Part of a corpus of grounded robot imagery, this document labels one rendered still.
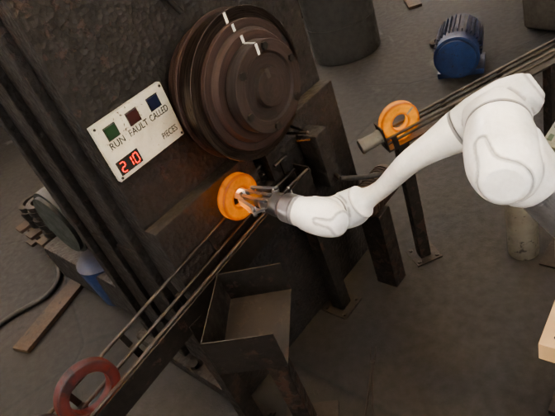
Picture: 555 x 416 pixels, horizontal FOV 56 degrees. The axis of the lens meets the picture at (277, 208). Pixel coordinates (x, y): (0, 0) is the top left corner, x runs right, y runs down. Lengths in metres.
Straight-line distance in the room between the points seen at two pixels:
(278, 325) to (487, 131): 0.82
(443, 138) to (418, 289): 1.20
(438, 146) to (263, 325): 0.72
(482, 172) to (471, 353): 1.19
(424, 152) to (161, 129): 0.78
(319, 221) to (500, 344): 0.98
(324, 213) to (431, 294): 1.00
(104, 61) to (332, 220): 0.75
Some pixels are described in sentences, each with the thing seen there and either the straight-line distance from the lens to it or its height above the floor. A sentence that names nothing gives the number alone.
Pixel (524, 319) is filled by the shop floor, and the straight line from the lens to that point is 2.21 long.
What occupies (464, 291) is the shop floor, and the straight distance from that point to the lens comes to 2.31.
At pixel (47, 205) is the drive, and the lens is 2.75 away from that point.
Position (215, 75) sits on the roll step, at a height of 1.22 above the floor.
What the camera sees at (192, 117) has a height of 1.14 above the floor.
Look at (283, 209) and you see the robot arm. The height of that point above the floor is 0.86.
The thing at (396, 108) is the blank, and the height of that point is 0.77.
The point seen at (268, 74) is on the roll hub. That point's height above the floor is 1.16.
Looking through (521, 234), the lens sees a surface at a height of 0.15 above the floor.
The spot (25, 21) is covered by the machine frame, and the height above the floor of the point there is 1.54.
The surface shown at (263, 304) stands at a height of 0.61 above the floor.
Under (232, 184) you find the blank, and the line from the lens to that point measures 1.65.
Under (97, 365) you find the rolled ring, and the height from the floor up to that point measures 0.73.
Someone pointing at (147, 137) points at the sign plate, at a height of 1.12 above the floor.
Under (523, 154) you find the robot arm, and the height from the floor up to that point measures 1.13.
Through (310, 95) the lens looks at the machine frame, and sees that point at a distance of 2.06.
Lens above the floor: 1.72
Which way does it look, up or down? 34 degrees down
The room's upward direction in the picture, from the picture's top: 22 degrees counter-clockwise
